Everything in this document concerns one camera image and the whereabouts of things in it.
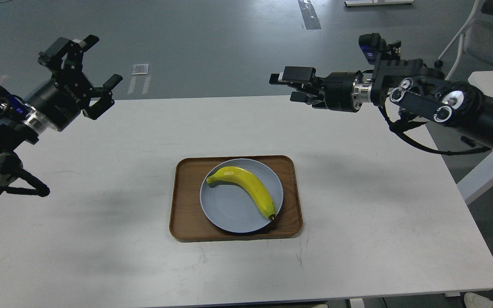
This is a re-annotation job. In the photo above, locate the light blue plate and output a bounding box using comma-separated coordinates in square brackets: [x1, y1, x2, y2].
[199, 158, 284, 234]

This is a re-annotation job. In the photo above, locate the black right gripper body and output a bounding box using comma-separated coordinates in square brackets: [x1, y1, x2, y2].
[321, 71, 362, 113]

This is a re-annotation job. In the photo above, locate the white shoe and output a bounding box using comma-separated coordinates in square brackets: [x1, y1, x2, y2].
[463, 292, 493, 308]

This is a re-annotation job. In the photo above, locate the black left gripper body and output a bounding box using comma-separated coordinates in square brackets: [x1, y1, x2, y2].
[23, 80, 90, 132]

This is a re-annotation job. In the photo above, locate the yellow banana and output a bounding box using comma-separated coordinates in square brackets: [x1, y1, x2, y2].
[205, 166, 276, 221]

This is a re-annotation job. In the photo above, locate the brown wooden tray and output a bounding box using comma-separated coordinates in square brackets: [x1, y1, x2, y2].
[169, 155, 303, 242]

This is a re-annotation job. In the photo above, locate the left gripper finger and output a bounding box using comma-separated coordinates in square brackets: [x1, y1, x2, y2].
[38, 35, 100, 84]
[82, 74, 123, 120]

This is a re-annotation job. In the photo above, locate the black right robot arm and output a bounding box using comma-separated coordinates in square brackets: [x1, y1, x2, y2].
[269, 33, 493, 156]

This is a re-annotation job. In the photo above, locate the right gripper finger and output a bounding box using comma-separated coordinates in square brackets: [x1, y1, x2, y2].
[290, 90, 325, 106]
[270, 66, 326, 86]

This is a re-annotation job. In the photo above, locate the white office chair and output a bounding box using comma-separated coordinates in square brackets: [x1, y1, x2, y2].
[433, 0, 493, 80]

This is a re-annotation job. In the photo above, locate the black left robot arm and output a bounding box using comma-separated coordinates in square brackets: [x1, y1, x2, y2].
[0, 35, 123, 197]

